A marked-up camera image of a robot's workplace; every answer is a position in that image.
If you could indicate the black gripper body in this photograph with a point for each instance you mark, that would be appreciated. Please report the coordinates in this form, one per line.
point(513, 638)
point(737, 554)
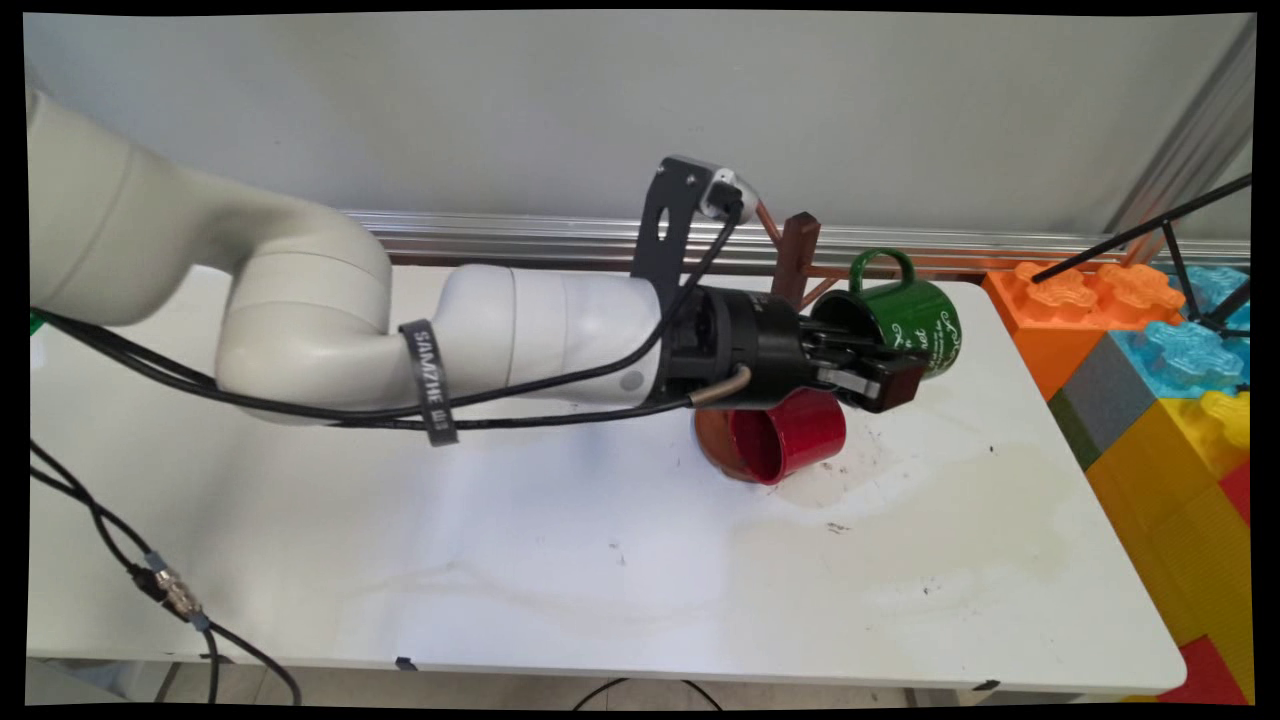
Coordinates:
point(750, 350)

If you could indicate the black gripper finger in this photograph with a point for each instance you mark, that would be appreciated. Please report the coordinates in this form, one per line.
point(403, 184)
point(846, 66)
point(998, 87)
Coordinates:
point(850, 343)
point(890, 385)

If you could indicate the green mug with white print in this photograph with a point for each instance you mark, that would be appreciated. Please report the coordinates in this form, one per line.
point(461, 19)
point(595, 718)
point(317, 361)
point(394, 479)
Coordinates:
point(915, 310)

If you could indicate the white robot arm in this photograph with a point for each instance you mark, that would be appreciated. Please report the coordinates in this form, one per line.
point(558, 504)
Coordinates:
point(300, 300)

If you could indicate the brown wooden mug tree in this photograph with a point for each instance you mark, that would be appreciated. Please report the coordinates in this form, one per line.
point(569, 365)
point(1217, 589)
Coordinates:
point(800, 255)

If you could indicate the red mug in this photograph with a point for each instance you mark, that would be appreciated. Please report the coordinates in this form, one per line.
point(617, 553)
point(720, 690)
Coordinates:
point(800, 445)

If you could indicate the orange foam block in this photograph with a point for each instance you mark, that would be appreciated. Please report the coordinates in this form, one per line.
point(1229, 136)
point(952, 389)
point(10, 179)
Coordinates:
point(1050, 340)

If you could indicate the dark green foam block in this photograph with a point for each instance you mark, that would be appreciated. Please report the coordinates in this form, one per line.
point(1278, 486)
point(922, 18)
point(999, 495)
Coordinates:
point(1072, 428)

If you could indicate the translucent blue block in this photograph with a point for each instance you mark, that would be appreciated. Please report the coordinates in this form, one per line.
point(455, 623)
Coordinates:
point(1215, 290)
point(1190, 355)

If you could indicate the black tripod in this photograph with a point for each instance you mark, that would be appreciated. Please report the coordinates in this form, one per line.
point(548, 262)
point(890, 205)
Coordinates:
point(1168, 222)

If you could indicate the red foam block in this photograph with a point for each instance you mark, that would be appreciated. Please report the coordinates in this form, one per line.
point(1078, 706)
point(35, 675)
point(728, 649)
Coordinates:
point(1205, 675)
point(1238, 490)

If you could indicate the aluminium rail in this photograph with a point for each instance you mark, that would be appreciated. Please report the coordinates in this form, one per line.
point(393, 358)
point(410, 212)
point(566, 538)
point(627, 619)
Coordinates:
point(950, 245)

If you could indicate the small grey wrist camera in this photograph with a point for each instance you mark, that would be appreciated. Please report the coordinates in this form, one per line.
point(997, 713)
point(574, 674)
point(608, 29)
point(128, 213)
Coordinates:
point(722, 190)

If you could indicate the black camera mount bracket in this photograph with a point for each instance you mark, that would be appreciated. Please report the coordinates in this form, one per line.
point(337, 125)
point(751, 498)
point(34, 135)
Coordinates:
point(680, 185)

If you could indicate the aluminium post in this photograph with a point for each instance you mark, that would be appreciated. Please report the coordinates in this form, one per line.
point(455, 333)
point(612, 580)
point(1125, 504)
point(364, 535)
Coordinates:
point(1190, 140)

